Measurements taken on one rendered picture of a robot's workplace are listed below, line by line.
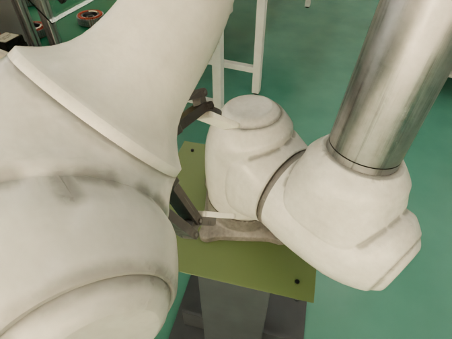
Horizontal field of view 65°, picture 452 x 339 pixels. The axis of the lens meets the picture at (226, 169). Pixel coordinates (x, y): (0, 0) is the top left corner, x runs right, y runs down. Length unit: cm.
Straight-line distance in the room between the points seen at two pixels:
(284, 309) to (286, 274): 79
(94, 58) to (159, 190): 7
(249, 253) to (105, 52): 60
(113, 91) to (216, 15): 7
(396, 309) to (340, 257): 112
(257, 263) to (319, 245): 21
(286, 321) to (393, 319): 42
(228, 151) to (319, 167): 16
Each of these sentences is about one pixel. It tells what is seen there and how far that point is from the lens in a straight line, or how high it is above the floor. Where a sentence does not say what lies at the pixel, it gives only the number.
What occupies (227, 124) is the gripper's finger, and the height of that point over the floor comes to 104.
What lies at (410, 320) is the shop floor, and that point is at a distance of 164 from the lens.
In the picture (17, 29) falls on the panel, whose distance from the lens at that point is 152.
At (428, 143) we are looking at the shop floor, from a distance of 243.
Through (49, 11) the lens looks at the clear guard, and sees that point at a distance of 106.
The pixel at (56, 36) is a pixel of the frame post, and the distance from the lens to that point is 141.
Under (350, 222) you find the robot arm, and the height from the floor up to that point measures 99.
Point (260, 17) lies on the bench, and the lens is 229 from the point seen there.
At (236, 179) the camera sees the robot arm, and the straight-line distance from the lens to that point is 59.
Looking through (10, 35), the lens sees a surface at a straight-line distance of 126.
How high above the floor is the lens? 136
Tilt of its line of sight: 45 degrees down
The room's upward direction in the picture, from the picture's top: straight up
